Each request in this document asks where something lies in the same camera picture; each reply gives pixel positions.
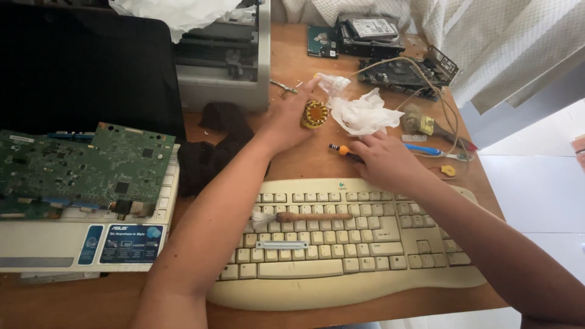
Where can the person's right hand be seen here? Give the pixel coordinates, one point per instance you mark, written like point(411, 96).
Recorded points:
point(388, 162)

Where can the person's left hand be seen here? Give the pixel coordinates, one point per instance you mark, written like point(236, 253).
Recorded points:
point(284, 121)

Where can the person's left fingers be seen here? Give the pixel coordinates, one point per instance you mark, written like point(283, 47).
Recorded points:
point(301, 93)

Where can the person's right fingers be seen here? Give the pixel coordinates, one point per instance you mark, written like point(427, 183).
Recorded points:
point(371, 142)

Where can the orange and black screwdriver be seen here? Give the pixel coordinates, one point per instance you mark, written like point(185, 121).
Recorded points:
point(342, 150)

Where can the copper wound motor stator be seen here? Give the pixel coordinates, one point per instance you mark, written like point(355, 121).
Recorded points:
point(315, 114)

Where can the crumpled white tissue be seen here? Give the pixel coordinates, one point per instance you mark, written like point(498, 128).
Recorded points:
point(363, 114)

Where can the small clear plastic bottle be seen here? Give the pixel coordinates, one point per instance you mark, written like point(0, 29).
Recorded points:
point(336, 83)

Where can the small white plastic block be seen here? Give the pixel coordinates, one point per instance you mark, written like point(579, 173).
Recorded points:
point(413, 137)

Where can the dirty old paintbrush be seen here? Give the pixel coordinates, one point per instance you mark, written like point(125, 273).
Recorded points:
point(418, 121)

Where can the blue and white toothbrush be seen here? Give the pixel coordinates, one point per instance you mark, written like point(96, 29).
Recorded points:
point(425, 149)

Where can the hard drive with green board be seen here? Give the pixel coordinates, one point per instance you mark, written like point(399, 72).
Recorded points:
point(322, 42)

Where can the black graphics card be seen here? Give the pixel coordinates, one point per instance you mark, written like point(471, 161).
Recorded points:
point(397, 73)

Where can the grey printer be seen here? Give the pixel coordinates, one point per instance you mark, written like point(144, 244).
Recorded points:
point(228, 68)

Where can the small yellow round disc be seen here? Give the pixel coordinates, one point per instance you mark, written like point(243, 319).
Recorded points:
point(449, 170)

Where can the black drive unit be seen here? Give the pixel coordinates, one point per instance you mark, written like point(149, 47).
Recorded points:
point(370, 45)

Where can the silver hard drive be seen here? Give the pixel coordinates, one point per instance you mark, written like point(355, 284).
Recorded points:
point(374, 28)

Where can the black cloth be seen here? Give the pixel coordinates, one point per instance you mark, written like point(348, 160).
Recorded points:
point(205, 157)

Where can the beige computer keyboard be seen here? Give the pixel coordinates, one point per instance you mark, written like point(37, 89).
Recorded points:
point(347, 256)

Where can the small grey metal strip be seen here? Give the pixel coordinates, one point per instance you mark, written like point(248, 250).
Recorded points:
point(282, 245)

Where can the crumpled white plastic sheet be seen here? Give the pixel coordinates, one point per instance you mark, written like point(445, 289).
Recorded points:
point(178, 13)

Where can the orange object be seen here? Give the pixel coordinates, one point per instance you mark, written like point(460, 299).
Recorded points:
point(579, 151)

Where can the white laptop with black screen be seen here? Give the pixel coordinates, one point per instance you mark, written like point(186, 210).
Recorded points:
point(77, 68)

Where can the large green circuit board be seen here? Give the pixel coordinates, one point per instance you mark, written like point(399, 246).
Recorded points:
point(87, 167)

